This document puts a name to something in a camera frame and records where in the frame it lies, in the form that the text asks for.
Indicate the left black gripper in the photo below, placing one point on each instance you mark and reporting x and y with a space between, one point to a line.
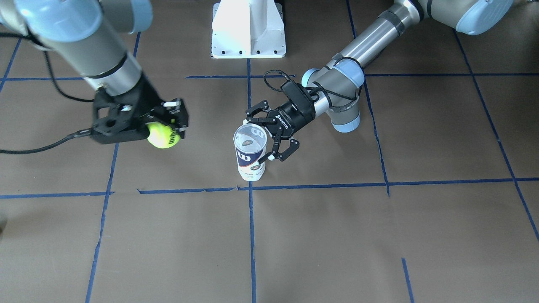
293 117

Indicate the black camera left wrist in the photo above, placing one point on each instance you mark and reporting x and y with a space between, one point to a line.
299 97

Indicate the white pedestal column base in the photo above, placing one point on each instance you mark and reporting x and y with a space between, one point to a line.
248 29

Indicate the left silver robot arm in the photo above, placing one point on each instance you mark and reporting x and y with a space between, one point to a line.
335 88

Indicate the yellow tennis ball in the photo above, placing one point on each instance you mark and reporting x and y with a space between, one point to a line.
162 136

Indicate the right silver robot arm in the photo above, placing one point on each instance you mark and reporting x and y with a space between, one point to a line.
86 33

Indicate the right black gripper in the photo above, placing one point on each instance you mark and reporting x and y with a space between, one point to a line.
148 102

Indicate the clear tennis ball can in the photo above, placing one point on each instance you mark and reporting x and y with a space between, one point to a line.
250 142

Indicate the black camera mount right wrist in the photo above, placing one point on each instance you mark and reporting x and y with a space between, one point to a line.
115 118

